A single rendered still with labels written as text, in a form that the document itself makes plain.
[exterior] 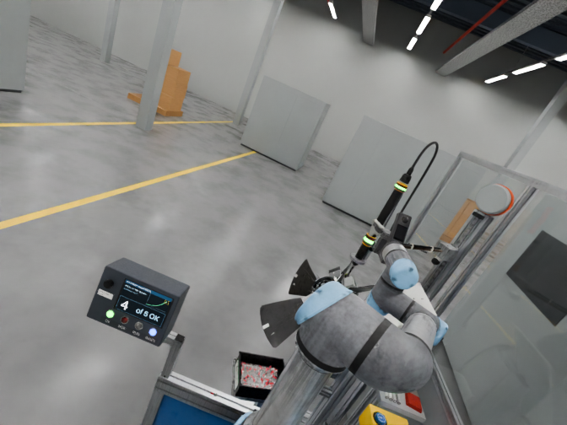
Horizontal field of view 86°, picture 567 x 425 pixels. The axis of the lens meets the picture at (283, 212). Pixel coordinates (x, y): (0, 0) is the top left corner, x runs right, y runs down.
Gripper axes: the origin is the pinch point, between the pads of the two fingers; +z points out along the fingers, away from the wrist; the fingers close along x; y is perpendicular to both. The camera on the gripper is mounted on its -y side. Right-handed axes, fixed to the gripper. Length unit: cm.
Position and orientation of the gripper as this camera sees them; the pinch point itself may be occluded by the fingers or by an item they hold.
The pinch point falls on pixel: (385, 224)
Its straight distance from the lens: 122.5
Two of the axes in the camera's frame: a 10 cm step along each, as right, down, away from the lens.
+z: 1.2, -3.4, 9.3
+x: 9.1, 4.1, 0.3
